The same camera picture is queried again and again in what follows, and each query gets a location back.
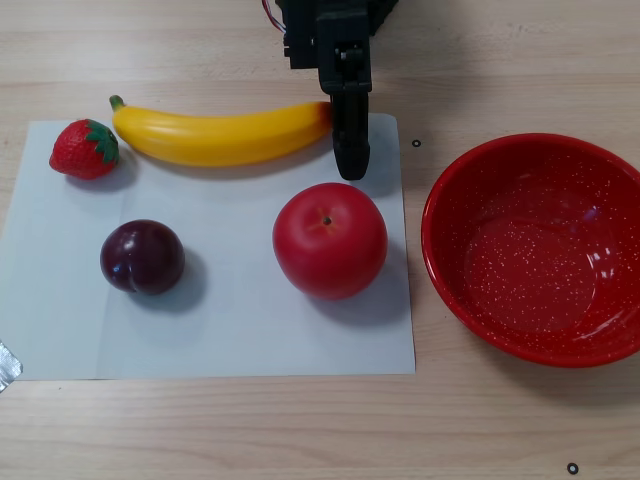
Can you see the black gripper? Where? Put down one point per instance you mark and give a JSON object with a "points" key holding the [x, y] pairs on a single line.
{"points": [[348, 75]]}

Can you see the yellow plastic banana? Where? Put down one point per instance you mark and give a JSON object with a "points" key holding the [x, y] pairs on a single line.
{"points": [[215, 142]]}

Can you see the red speckled enamel bowl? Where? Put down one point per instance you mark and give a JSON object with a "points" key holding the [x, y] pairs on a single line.
{"points": [[530, 280]]}

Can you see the red plastic apple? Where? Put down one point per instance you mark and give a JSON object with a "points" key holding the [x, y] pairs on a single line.
{"points": [[330, 250]]}

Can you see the white paper sheet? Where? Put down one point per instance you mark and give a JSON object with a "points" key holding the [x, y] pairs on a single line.
{"points": [[225, 330]]}

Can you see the dark purple plastic plum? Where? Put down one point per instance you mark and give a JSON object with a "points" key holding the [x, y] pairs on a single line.
{"points": [[142, 257]]}

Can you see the red plastic strawberry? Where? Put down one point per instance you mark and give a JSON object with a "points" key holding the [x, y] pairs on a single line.
{"points": [[77, 152]]}

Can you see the grey duct tape piece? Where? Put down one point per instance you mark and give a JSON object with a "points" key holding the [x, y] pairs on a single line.
{"points": [[7, 365]]}

